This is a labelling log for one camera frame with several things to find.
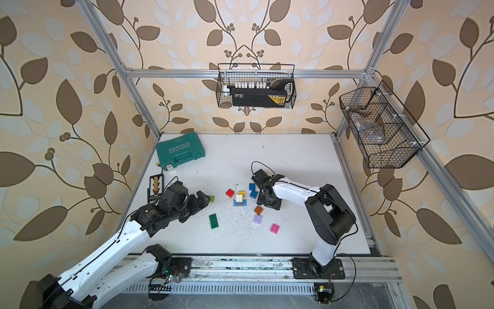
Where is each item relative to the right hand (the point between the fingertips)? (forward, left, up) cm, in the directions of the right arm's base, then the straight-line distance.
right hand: (266, 203), depth 91 cm
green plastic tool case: (+31, +50, +4) cm, 59 cm away
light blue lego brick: (0, +10, +1) cm, 10 cm away
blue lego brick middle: (+4, +6, +1) cm, 7 cm away
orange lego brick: (-3, +4, 0) cm, 5 cm away
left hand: (-5, +26, +13) cm, 30 cm away
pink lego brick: (-12, -3, +1) cm, 13 cm away
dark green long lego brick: (-8, +25, 0) cm, 26 cm away
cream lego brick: (0, +13, +6) cm, 14 cm away
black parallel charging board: (+10, +55, +1) cm, 56 cm away
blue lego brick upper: (+9, +7, +1) cm, 11 cm away
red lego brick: (+6, +18, +1) cm, 19 cm away
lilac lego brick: (-8, +4, 0) cm, 9 cm away
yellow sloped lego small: (+6, +12, +1) cm, 13 cm away
